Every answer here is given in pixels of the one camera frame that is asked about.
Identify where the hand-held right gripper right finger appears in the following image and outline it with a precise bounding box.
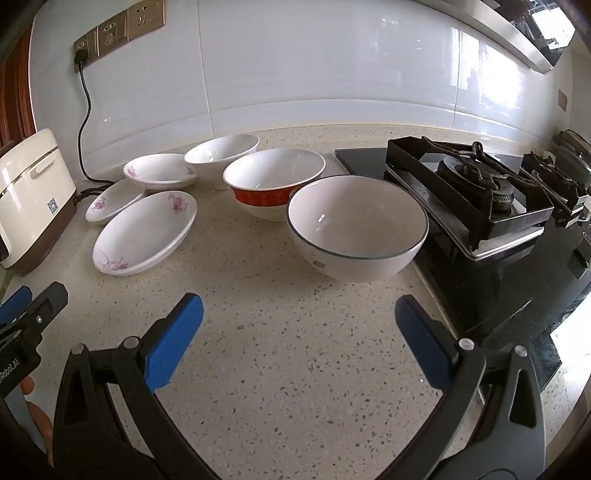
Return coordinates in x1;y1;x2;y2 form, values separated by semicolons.
394;294;548;480

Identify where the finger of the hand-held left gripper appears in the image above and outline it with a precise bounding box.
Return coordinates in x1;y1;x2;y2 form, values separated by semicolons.
0;281;69;344
0;285;33;325

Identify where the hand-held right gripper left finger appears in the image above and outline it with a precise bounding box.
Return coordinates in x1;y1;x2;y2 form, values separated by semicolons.
53;292;205;480

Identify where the white floral plate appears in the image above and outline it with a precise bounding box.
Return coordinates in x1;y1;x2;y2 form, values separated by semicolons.
85;178;148;225
92;191;198;277
123;154;199;190

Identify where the dark rim white bowl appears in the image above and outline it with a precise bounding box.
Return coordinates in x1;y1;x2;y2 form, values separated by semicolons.
286;175;430;283

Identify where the red band white bowl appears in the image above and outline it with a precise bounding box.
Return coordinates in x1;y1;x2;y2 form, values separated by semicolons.
222;148;327;223

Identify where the white floral footed bowl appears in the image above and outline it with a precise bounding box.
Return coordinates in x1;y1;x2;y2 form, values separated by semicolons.
184;134;260;190

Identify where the person's left hand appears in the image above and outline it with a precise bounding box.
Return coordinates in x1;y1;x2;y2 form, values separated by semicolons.
21;374;54;457

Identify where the black glass gas stove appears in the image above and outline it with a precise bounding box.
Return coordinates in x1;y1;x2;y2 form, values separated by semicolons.
335;136;591;365

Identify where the cream rice cooker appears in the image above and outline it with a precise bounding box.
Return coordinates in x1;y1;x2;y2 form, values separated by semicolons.
0;128;78;277

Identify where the black iron pan support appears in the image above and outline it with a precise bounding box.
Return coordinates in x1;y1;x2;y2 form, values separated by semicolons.
519;150;589;229
385;136;555;252

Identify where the gas burner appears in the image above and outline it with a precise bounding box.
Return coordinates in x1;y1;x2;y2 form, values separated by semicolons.
436;154;513;217

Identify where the wooden framed glass door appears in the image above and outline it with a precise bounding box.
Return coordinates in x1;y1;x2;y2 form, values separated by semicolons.
0;23;38;148

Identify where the dark round pot lid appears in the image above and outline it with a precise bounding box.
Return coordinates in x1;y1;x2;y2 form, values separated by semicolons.
551;129;591;185

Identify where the steel range hood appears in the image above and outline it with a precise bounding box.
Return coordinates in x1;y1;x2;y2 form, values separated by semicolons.
416;0;578;75

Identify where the black power cable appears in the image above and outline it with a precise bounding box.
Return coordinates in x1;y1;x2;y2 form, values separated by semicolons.
73;48;122;204

